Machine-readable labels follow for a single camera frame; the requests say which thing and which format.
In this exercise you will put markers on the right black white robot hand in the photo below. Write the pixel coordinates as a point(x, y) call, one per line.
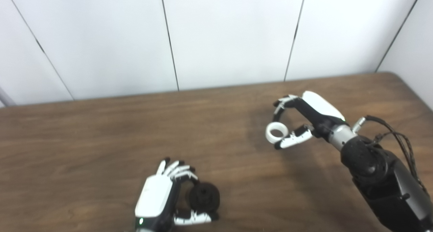
point(321, 115)

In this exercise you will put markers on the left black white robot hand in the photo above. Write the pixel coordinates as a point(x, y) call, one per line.
point(154, 198)

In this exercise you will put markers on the round black plastic part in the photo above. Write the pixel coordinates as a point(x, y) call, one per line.
point(204, 198)

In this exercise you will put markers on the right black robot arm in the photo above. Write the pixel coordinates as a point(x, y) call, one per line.
point(382, 178)

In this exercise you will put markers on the grey wall corner post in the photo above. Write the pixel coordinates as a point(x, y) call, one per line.
point(5, 98)

